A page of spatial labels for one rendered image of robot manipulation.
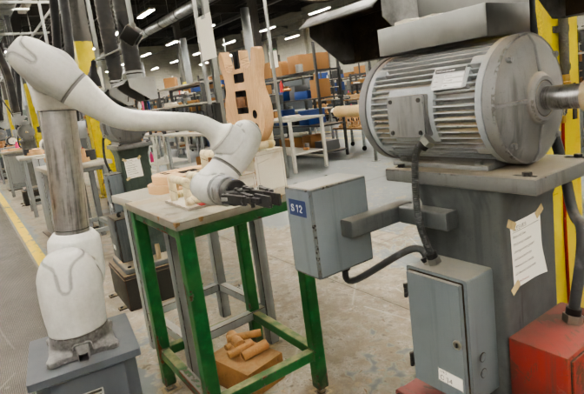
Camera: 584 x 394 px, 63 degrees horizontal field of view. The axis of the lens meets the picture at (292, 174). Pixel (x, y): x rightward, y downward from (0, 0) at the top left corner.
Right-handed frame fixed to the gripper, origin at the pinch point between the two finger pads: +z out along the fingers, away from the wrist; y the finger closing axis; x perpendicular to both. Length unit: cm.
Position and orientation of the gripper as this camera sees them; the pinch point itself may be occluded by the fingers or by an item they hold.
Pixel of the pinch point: (268, 199)
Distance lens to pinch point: 119.5
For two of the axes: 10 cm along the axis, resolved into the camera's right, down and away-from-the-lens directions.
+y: -8.1, 2.0, -5.5
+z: 5.7, 0.7, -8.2
